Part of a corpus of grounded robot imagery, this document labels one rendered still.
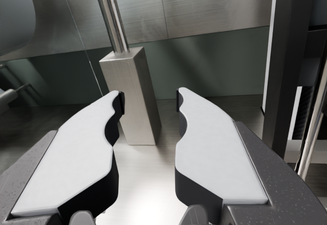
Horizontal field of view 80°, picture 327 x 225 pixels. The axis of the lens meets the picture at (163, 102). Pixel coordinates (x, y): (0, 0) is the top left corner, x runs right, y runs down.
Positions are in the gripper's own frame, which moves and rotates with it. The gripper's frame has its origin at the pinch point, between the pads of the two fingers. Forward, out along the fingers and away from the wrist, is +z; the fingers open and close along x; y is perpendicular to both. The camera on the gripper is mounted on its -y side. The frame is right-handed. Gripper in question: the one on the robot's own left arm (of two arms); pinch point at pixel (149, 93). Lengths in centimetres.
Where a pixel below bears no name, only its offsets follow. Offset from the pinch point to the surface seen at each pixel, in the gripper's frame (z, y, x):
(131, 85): 33.3, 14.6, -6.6
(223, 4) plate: 54, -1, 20
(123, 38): 37.0, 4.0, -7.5
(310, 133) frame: 8.1, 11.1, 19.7
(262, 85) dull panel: 51, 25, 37
